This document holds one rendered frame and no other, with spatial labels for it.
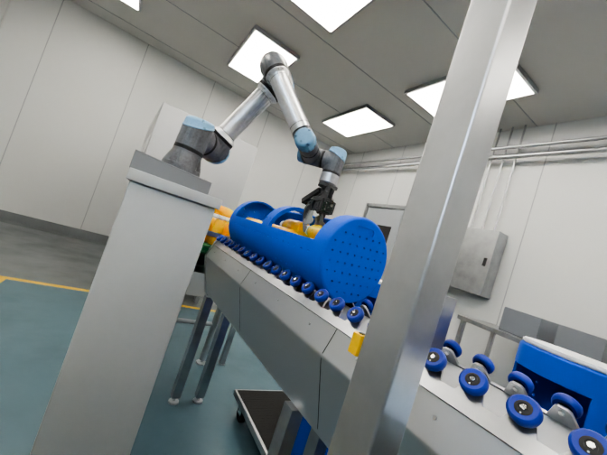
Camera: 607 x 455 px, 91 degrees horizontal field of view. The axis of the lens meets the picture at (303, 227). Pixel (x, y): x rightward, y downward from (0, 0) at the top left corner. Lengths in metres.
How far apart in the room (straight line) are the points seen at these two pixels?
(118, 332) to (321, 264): 0.74
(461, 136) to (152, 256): 1.01
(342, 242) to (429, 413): 0.49
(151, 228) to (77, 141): 4.89
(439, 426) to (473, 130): 0.48
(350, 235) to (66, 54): 5.74
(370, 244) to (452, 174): 0.63
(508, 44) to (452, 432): 0.58
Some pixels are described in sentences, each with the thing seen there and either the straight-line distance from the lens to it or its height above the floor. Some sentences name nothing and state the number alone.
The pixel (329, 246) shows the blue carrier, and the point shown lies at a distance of 0.89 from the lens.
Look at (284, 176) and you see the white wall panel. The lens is 6.54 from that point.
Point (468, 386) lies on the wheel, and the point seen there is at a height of 0.95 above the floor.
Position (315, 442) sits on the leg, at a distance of 1.15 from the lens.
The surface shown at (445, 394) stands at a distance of 0.65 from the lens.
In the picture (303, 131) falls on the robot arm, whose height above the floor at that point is 1.47.
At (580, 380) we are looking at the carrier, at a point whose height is 0.99.
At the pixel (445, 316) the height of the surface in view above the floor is 1.04.
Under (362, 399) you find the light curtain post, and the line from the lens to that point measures 0.43.
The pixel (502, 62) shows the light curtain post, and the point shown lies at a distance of 0.50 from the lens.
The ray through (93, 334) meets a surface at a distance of 1.25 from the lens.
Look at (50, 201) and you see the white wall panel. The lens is 6.01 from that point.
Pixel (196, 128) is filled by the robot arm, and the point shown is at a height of 1.38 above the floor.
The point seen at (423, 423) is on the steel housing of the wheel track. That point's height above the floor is 0.86.
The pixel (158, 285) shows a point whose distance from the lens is 1.20.
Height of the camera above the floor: 1.10
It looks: 3 degrees up
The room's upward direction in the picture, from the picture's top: 18 degrees clockwise
